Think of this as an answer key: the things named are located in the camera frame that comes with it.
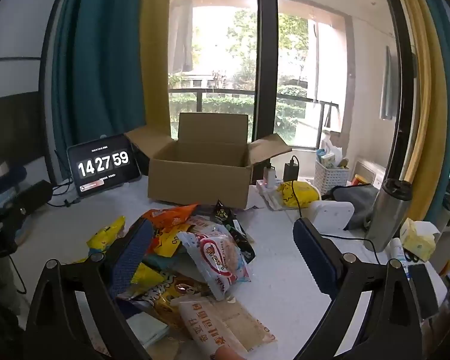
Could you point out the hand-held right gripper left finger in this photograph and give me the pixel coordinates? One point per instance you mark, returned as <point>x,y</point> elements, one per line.
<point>129,255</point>

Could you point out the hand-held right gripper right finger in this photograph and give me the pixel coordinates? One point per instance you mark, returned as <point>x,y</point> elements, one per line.
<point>315,255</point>

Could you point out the black snack packet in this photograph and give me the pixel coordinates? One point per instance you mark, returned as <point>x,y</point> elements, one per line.
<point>240,240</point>

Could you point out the cardboard box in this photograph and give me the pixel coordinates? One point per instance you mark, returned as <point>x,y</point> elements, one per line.
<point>198,180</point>

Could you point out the beige toast bread packet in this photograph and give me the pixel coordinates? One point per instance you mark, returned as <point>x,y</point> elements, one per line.
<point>217,326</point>

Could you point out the person's right hand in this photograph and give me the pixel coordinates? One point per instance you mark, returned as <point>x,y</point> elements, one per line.
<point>228,354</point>

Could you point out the yellow blue snack packet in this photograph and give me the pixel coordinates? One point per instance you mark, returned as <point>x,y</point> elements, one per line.
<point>105,236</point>

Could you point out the white textured tablecloth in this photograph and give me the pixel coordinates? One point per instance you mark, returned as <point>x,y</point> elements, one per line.
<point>281,270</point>

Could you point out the white desktop device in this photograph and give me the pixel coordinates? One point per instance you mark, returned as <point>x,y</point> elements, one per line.
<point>330,213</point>

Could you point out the black speaker box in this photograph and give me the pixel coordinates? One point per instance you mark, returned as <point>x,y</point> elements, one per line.
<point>35,197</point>

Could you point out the brown chips bag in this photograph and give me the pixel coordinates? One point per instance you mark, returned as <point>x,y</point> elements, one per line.
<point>165,296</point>

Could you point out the yellow plastic bag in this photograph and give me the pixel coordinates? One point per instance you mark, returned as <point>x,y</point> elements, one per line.
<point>303,195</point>

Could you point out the white plastic mailer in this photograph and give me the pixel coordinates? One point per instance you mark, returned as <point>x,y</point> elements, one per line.
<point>273,200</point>

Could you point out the grey cloth bag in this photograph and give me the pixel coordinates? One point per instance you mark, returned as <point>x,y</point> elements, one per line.
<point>356,198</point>

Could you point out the pale green flat packet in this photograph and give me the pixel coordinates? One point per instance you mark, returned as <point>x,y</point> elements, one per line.
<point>148,330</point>

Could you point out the white plastic basket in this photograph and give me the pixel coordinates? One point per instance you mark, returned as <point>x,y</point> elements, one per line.
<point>332,178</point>

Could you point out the steel thermos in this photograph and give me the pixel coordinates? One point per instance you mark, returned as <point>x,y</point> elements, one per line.
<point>388,217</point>

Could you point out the white tube bottle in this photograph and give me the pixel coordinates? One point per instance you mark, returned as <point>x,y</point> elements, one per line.
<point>399,257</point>

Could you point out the black power bank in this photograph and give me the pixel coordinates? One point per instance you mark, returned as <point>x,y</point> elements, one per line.
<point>291,172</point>

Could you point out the red yellow box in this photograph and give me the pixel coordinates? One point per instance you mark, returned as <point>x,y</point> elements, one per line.
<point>359,180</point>

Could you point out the black tablet clock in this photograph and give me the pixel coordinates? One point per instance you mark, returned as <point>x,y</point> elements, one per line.
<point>103,167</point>

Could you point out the white charger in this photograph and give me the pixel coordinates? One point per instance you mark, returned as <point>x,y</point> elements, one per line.
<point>269,174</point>

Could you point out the blue white carton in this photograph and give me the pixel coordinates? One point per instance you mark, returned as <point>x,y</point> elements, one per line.
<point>328,157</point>

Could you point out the white appliance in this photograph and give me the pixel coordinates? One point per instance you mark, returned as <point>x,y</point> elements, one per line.
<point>371,172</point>

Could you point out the yellow tissue pack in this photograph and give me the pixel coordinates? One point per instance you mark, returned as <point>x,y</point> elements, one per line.
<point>420,242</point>

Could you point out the black phone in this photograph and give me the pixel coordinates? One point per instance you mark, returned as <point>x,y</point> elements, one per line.
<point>423,292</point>

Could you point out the balcony railing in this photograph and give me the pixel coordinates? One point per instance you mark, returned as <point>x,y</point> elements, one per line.
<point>225,90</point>

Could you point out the teal curtain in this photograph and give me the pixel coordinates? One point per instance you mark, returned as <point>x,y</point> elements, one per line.
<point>97,63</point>

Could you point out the grey hanging garment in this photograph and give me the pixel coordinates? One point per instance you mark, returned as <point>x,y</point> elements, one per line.
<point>182,33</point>

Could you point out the black window frame post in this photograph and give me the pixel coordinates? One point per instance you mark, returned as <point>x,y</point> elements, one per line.
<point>399,82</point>
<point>267,63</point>

